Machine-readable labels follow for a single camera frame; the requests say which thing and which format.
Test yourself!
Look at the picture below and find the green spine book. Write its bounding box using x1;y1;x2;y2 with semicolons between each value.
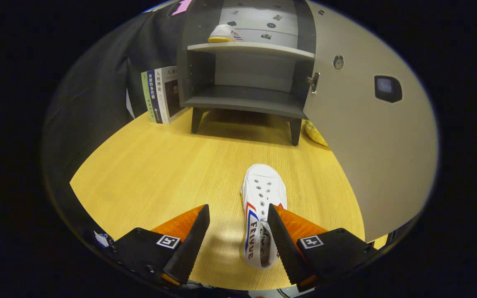
141;71;157;123

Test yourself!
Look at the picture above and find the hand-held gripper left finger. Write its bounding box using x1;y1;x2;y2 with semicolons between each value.
112;204;210;288

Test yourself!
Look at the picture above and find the white grey cover book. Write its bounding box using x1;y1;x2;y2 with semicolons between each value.
155;65;190;124

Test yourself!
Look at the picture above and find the white canvas shoe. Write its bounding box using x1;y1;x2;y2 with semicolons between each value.
207;24;243;44
241;163;288;270

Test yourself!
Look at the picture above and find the dark grey shoe cabinet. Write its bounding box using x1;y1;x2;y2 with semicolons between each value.
176;0;318;147

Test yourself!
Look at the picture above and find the yellow plush toy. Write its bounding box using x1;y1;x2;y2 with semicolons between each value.
304;120;329;147

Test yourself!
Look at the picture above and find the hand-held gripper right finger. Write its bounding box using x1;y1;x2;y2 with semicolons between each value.
267;203;378;292

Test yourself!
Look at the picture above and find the black backdrop cloth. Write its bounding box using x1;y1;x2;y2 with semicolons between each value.
42;0;195;253

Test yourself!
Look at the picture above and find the grey shoe cabinet door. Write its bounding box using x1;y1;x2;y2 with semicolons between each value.
303;0;438;243

